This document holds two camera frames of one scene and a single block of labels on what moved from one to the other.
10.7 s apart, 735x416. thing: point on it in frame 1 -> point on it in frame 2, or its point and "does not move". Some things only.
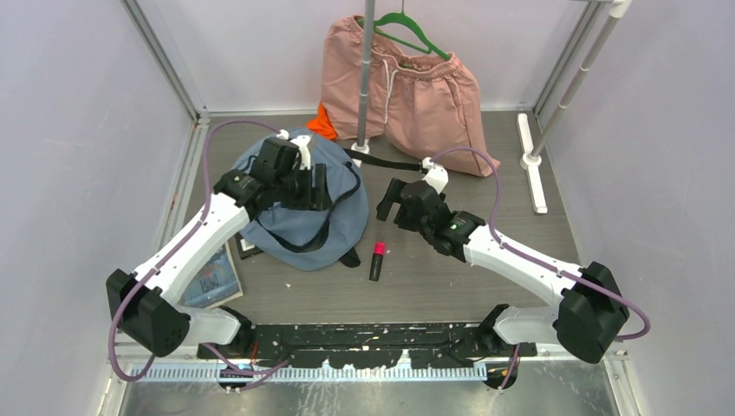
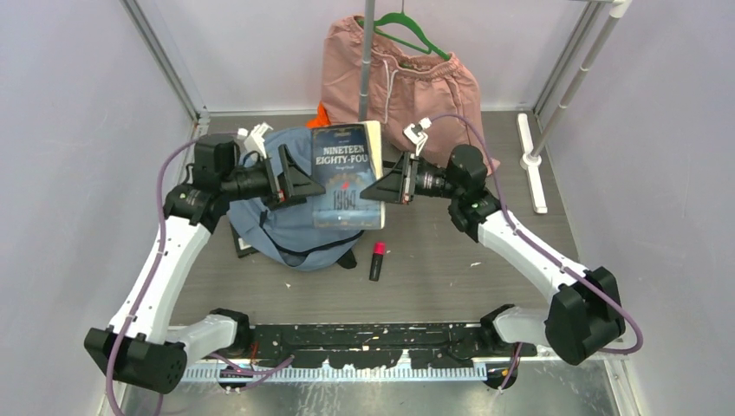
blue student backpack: x=312 y=240 does not move
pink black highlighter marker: x=377 y=260 does not move
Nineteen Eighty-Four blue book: x=216 y=283 -> x=347 y=159
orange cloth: x=323 y=123 does not move
